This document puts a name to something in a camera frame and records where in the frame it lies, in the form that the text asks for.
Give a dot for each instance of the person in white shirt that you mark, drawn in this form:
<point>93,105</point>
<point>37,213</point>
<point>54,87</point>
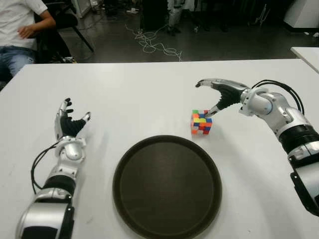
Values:
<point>15,22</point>

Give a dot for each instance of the black office chair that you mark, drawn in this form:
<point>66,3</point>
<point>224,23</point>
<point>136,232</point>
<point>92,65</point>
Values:
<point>64,20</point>

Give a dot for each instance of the silver black robot right arm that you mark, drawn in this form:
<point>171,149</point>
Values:
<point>294,129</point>

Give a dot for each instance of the white cabinet with black base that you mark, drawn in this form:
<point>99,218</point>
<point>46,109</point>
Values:
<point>302,15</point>

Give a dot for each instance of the dark brown round plate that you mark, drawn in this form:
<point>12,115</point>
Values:
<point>167,189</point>

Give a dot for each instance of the multicoloured Rubik's cube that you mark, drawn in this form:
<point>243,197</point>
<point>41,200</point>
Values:
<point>200,125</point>

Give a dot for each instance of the white side table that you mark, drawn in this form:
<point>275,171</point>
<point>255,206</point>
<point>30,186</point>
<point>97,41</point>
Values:
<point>307,56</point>

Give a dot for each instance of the black box cabinet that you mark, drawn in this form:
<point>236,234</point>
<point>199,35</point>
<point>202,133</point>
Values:
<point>153,15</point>

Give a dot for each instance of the silver humanoid robot legs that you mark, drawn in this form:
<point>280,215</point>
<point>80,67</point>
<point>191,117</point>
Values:
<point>174,17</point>

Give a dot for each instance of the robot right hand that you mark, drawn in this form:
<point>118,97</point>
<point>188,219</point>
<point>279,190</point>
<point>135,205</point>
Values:
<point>228,94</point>

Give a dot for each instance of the silver black robot left arm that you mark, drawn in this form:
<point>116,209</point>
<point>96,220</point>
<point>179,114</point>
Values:
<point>49,199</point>

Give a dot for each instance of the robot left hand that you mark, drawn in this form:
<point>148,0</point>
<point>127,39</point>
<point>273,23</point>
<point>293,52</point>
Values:
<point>67,125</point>

